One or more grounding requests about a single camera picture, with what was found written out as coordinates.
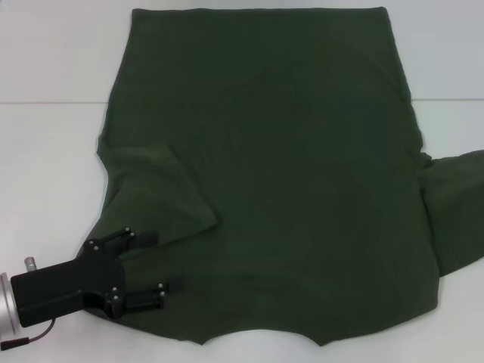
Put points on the dark green t-shirt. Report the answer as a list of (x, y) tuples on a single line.
[(272, 170)]

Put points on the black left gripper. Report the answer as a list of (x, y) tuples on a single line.
[(75, 283)]

